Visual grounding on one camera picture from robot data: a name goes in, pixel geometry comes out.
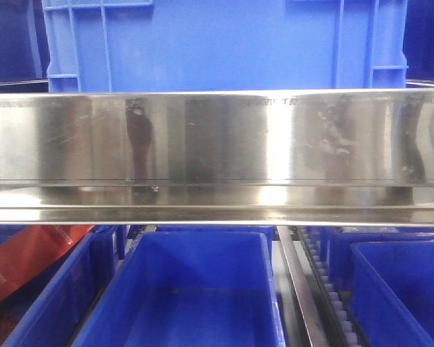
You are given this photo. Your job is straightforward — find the centre blue bin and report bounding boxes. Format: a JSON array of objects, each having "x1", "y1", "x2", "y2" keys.
[{"x1": 73, "y1": 231, "x2": 285, "y2": 346}]

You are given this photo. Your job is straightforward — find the blue bin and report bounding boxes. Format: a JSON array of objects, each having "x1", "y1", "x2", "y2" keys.
[
  {"x1": 73, "y1": 231, "x2": 285, "y2": 346},
  {"x1": 319, "y1": 226, "x2": 434, "y2": 291},
  {"x1": 349, "y1": 241, "x2": 434, "y2": 346},
  {"x1": 2, "y1": 226, "x2": 124, "y2": 346}
]

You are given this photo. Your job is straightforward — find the rear blue bin right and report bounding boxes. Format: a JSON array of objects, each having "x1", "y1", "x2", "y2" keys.
[{"x1": 319, "y1": 226, "x2": 434, "y2": 291}]

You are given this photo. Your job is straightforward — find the stainless steel shelf beam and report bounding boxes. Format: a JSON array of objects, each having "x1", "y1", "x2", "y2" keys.
[{"x1": 0, "y1": 88, "x2": 434, "y2": 226}]

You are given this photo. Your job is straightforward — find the left blue bin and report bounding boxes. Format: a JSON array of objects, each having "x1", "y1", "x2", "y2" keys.
[{"x1": 2, "y1": 226, "x2": 124, "y2": 346}]

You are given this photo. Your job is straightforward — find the large light blue crate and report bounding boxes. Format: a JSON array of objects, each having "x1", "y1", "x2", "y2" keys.
[{"x1": 42, "y1": 0, "x2": 407, "y2": 93}]

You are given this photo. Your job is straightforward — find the red packaging bag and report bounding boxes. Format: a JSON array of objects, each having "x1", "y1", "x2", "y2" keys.
[{"x1": 0, "y1": 225, "x2": 93, "y2": 303}]

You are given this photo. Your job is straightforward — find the dark blue crate left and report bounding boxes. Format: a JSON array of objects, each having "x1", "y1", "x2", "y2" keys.
[{"x1": 0, "y1": 1, "x2": 49, "y2": 83}]

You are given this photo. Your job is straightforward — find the dark blue crate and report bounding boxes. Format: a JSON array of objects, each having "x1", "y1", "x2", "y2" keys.
[
  {"x1": 0, "y1": 1, "x2": 49, "y2": 83},
  {"x1": 404, "y1": 1, "x2": 434, "y2": 81}
]

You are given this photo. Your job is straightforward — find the dark blue crate right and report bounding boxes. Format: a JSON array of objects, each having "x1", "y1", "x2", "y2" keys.
[{"x1": 404, "y1": 1, "x2": 434, "y2": 81}]

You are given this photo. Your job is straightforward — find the steel roller track rail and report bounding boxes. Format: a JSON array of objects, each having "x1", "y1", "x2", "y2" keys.
[{"x1": 272, "y1": 226, "x2": 367, "y2": 346}]

